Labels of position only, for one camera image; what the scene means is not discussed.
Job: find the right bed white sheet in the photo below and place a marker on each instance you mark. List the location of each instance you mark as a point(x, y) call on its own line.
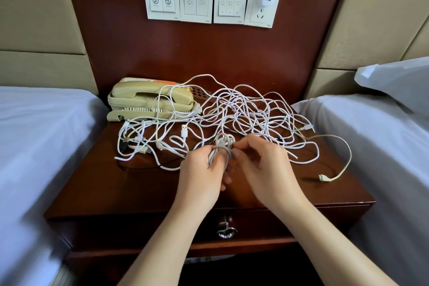
point(395, 168)

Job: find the person's left hand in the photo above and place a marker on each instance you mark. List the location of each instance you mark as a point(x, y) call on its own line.
point(201, 185)

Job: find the white triple rocker wall switch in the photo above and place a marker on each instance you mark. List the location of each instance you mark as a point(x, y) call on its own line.
point(230, 5)

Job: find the wooden nightstand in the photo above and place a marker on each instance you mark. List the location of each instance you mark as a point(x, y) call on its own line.
point(100, 188)

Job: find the bed white sheet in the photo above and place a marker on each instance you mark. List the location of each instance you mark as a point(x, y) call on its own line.
point(40, 168)
point(395, 168)

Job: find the left bed white sheet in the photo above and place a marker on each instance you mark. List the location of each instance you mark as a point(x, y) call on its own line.
point(40, 168)

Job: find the person's right forearm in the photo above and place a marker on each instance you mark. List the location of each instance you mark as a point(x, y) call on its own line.
point(335, 249)

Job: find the dark wooden wall panel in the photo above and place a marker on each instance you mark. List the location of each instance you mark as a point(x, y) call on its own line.
point(201, 54)

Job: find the white pillow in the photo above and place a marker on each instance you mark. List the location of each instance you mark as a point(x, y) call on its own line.
point(402, 85)

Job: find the person's right hand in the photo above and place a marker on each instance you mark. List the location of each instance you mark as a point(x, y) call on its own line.
point(271, 172)

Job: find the dark wooden drawer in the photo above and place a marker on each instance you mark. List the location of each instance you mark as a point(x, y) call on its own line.
point(100, 232)

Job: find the beige padded headboard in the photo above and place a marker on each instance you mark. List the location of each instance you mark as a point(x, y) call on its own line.
point(375, 14)
point(40, 21)

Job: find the white double rocker wall switch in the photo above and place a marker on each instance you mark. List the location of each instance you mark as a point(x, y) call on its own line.
point(196, 3)

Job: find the person's left forearm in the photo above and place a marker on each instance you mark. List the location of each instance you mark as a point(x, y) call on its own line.
point(167, 252)

